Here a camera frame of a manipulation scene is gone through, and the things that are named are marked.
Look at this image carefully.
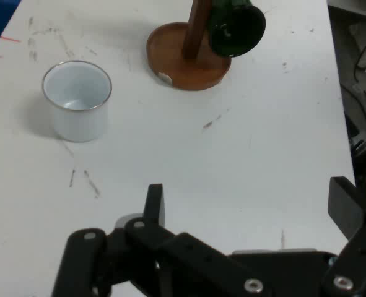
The white enamel mug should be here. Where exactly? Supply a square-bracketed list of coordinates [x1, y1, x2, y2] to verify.
[41, 60, 113, 144]

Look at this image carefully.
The brown wooden mug tree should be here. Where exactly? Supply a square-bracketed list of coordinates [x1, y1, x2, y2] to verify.
[146, 0, 232, 91]

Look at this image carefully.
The green enamel mug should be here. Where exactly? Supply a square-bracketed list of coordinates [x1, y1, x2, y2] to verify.
[207, 0, 266, 58]

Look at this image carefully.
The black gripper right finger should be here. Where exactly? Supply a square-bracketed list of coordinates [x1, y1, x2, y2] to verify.
[321, 176, 366, 297]

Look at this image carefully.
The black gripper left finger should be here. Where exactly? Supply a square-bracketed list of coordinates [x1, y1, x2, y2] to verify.
[51, 184, 273, 297]

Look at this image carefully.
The thin black loose cable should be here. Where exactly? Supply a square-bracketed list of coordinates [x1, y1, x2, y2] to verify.
[340, 38, 366, 132]

